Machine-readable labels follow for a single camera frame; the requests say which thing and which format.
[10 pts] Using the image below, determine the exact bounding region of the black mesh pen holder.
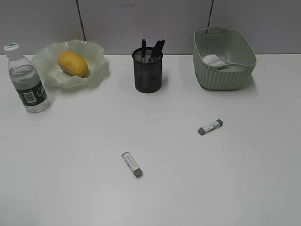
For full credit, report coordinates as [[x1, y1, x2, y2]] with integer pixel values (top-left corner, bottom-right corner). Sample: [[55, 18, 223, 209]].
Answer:
[[132, 47, 163, 93]]

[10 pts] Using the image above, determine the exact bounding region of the black wall cable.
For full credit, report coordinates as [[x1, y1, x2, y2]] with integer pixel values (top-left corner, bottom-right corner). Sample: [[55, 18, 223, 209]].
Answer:
[[75, 0, 87, 42], [206, 0, 215, 34]]

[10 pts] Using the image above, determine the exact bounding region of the black wall cable right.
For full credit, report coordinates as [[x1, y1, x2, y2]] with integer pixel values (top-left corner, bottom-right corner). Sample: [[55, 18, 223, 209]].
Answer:
[[206, 0, 215, 34]]

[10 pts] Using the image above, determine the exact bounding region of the pale green wavy plate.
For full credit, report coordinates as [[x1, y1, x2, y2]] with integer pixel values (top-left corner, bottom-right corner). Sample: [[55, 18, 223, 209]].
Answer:
[[31, 40, 110, 89]]

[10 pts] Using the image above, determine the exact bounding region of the thin black pen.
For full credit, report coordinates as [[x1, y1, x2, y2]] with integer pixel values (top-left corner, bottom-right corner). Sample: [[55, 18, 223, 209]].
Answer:
[[141, 39, 146, 63]]

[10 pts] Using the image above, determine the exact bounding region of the yellow mango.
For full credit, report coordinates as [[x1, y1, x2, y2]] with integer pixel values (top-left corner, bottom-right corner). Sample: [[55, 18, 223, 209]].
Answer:
[[57, 50, 88, 77]]

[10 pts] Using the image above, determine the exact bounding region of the pale green woven basket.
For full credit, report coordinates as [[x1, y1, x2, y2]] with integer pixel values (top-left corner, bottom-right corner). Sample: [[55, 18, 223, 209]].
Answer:
[[193, 26, 257, 91]]

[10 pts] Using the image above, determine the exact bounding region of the clear water bottle green label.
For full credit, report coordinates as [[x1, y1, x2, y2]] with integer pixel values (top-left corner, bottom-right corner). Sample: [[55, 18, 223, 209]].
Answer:
[[4, 43, 50, 113]]

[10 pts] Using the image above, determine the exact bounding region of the white waste paper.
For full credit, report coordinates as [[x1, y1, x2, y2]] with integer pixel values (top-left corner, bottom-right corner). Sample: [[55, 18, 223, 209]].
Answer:
[[203, 52, 230, 69]]

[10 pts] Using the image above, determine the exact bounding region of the grey eraser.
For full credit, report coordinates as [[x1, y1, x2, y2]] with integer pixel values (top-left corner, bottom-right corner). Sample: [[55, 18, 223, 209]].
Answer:
[[142, 71, 151, 90], [122, 152, 143, 178], [198, 119, 223, 136]]

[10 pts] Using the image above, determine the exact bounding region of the black marker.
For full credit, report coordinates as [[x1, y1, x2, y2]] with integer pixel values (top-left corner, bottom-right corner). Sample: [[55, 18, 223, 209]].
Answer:
[[154, 40, 165, 62], [148, 40, 161, 63]]

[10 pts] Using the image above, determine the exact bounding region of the black wall cable left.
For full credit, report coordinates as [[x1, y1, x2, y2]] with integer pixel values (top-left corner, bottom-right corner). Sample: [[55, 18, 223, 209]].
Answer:
[[75, 0, 87, 42]]

